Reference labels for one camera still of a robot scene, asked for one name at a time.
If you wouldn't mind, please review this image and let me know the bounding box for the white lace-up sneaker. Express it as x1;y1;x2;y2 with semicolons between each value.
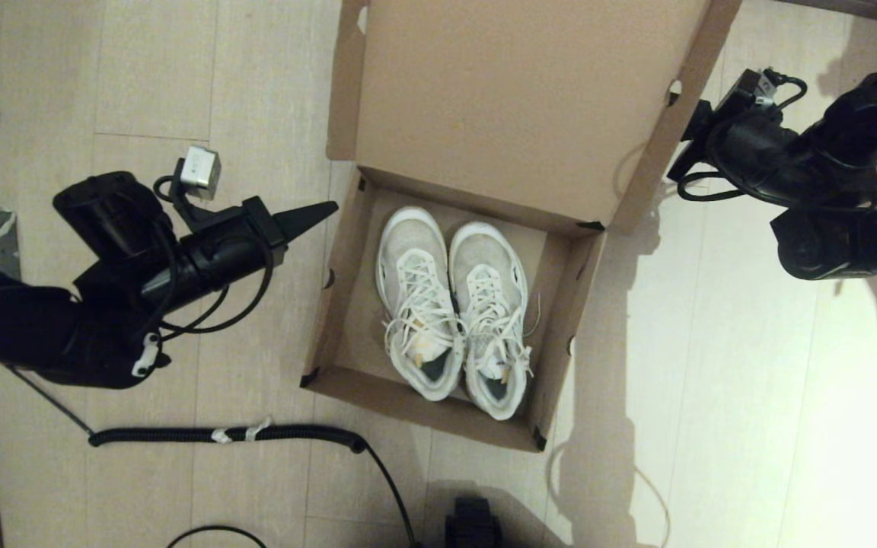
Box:
448;221;537;422
375;205;467;403

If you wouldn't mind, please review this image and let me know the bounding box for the brown cardboard shoe box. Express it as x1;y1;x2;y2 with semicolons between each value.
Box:
300;0;744;454

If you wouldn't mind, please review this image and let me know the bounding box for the dark wooden furniture edge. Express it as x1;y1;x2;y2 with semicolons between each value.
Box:
781;0;877;31

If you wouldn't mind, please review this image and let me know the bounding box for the black treaded base wheel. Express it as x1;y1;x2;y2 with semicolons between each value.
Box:
445;499;502;548

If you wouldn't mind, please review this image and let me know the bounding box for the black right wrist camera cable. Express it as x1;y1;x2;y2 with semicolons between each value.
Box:
674;67;877;212

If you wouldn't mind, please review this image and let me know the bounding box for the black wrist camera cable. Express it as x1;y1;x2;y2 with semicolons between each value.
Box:
674;67;877;212
152;174;277;336

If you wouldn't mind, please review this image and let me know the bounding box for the black left wrist camera cable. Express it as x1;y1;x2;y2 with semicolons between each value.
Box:
152;174;277;336

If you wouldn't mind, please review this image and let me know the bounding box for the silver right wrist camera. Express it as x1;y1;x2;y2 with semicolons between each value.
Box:
728;67;780;113

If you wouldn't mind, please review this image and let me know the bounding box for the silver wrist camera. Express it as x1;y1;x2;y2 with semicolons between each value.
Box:
728;67;780;113
177;145;223;202

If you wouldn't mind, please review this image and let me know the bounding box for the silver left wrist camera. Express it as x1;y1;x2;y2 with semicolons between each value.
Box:
177;145;223;202

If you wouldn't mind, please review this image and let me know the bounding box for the black coiled cable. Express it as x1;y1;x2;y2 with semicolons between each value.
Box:
8;365;420;548

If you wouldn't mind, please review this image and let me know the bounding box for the thin black cable loop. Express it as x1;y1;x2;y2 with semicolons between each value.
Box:
168;525;268;548

